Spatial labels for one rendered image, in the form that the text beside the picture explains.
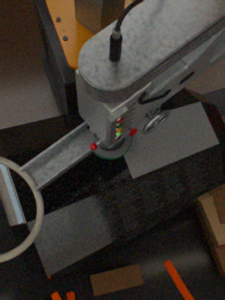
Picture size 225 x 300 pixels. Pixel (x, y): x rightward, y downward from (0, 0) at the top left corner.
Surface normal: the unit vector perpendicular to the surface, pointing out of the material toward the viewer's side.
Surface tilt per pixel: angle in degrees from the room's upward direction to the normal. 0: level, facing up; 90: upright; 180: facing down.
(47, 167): 1
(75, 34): 0
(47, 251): 45
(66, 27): 0
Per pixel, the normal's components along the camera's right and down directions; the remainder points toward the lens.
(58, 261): 0.30, 0.41
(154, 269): 0.03, -0.29
